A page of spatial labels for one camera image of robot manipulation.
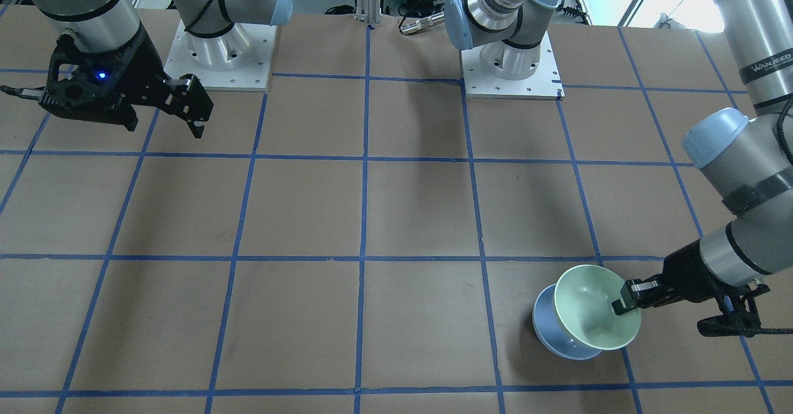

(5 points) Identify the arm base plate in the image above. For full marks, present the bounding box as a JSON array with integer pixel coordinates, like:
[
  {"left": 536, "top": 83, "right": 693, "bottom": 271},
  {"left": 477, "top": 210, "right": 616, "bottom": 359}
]
[
  {"left": 460, "top": 32, "right": 566, "bottom": 100},
  {"left": 164, "top": 22, "right": 279, "bottom": 92}
]

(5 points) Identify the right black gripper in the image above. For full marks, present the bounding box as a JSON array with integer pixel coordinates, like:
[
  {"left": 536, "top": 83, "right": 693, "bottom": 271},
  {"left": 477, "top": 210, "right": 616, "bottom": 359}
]
[{"left": 38, "top": 27, "right": 214, "bottom": 138}]

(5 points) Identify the silver cylindrical tool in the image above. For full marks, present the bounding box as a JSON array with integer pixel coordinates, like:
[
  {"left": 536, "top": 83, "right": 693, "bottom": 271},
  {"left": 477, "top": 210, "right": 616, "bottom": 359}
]
[{"left": 399, "top": 11, "right": 445, "bottom": 36}]

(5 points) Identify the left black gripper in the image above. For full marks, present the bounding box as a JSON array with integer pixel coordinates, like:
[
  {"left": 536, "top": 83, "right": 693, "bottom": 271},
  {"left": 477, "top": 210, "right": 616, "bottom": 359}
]
[{"left": 611, "top": 240, "right": 769, "bottom": 315}]

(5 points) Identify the blue bowl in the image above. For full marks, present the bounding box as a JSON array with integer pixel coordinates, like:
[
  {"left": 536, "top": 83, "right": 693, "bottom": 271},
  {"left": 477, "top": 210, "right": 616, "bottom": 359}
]
[{"left": 532, "top": 284, "right": 602, "bottom": 361}]

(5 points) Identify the green bowl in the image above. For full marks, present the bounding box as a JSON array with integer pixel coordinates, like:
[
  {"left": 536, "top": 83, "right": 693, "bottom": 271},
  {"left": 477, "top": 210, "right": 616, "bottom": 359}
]
[{"left": 552, "top": 264, "right": 642, "bottom": 351}]

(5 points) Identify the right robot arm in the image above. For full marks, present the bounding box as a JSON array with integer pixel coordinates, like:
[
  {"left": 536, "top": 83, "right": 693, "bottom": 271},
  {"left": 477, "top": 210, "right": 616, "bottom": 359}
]
[{"left": 2, "top": 0, "right": 294, "bottom": 138}]

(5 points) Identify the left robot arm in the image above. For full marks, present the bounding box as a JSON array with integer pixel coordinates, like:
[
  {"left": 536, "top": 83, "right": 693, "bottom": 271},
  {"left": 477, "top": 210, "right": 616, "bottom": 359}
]
[{"left": 570, "top": 0, "right": 791, "bottom": 336}]

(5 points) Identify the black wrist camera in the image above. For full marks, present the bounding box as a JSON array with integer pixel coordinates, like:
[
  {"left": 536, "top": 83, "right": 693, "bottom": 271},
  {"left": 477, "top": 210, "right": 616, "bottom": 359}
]
[{"left": 697, "top": 295, "right": 763, "bottom": 338}]

